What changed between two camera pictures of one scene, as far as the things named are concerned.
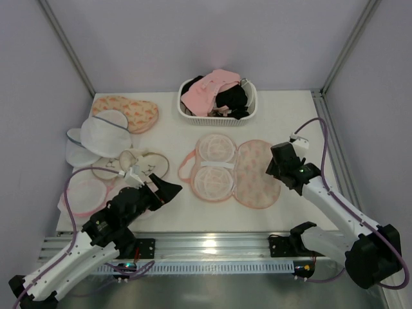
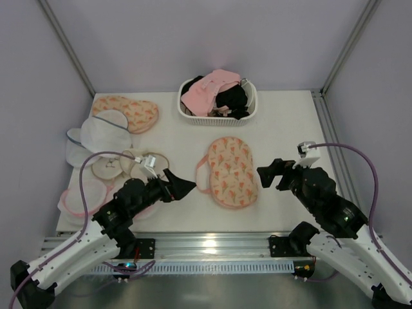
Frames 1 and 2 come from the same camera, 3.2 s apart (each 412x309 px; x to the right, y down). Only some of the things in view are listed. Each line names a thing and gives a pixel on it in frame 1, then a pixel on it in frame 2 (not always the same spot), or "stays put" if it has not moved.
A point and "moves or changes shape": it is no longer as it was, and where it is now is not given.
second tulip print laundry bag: (141, 116) stays put
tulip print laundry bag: (218, 170) moves or changes shape
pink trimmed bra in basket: (224, 110) stays put
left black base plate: (146, 248) stays put
